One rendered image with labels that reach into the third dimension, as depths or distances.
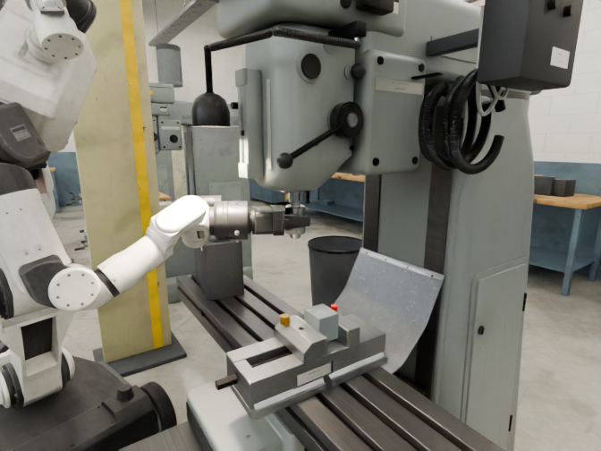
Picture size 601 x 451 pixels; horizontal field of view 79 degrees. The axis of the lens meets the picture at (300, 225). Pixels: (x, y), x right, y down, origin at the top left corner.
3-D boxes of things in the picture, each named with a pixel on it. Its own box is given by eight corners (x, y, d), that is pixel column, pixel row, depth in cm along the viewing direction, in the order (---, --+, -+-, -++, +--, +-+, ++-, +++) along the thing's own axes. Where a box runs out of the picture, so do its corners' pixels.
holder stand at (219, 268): (207, 301, 118) (204, 242, 113) (196, 278, 137) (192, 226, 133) (244, 294, 123) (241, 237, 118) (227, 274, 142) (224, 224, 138)
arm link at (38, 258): (34, 333, 59) (-32, 202, 55) (35, 319, 69) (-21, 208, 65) (108, 299, 65) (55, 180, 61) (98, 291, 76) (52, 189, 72)
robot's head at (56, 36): (35, 65, 65) (45, 29, 60) (18, 19, 67) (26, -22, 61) (75, 71, 70) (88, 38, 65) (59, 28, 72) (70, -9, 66)
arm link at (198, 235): (229, 225, 76) (172, 226, 75) (231, 251, 85) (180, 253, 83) (229, 183, 83) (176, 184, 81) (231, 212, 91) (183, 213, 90)
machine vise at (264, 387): (252, 421, 67) (250, 369, 65) (224, 378, 79) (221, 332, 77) (389, 361, 85) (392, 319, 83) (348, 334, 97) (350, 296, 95)
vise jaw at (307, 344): (303, 363, 73) (303, 345, 72) (274, 336, 83) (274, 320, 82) (327, 354, 76) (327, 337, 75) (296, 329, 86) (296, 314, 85)
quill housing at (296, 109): (285, 196, 70) (283, 12, 63) (240, 186, 86) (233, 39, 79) (359, 189, 80) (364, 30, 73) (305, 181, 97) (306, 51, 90)
